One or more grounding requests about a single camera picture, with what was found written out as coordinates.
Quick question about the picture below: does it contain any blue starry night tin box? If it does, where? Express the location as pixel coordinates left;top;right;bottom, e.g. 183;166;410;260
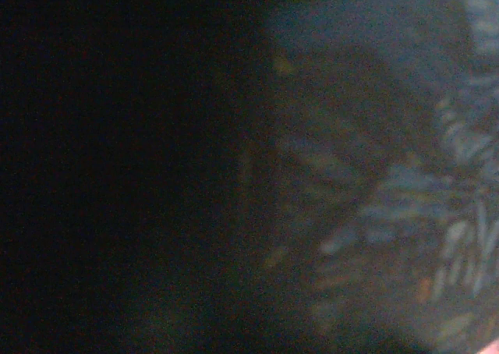
0;0;499;354

